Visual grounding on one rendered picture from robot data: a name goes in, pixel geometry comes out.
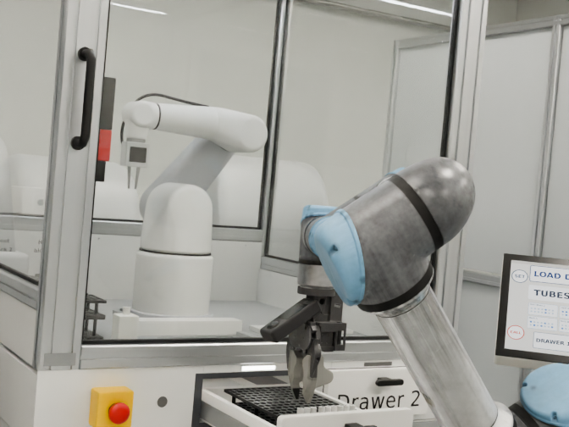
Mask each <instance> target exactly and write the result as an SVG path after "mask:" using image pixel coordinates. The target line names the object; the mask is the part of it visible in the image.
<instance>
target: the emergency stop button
mask: <svg viewBox="0 0 569 427"><path fill-rule="evenodd" d="M129 416H130V409H129V407H128V406H127V405H126V404H124V403H122V402H117V403H115V404H114V405H113V406H112V407H111V408H110V409H109V412H108V417H109V419H110V420H111V421H112V422H113V423H114V424H122V423H124V422H125V421H126V420H127V419H128V418H129Z"/></svg>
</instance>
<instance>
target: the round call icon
mask: <svg viewBox="0 0 569 427"><path fill-rule="evenodd" d="M525 328H526V326H525V325H517V324H507V329H506V339H510V340H517V341H525Z"/></svg>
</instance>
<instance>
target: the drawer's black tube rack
mask: <svg viewBox="0 0 569 427"><path fill-rule="evenodd" d="M302 389H303V388H301V387H300V393H299V399H295V398H294V396H293V393H292V390H291V388H290V386H271V387H253V388H234V389H224V392H225V393H227V394H229V395H231V396H232V403H234V405H236V406H238V407H240V408H243V409H245V410H246V411H248V412H250V413H252V414H254V415H256V416H258V417H259V418H261V419H264V420H266V421H267V422H269V423H270V424H273V425H275V426H277V419H276V418H275V417H274V416H275V414H287V413H297V408H304V407H309V408H310V407H316V408H317V412H318V407H319V406H323V407H325V406H330V407H331V406H332V405H335V406H337V405H340V404H338V403H336V402H333V401H331V400H329V399H327V398H325V397H322V396H319V395H318V394H315V393H314V394H313V397H312V400H311V402H310V403H306V402H305V400H304V397H303V395H302V394H301V392H302ZM236 398H237V399H239V400H241V401H242V402H235V400H236Z"/></svg>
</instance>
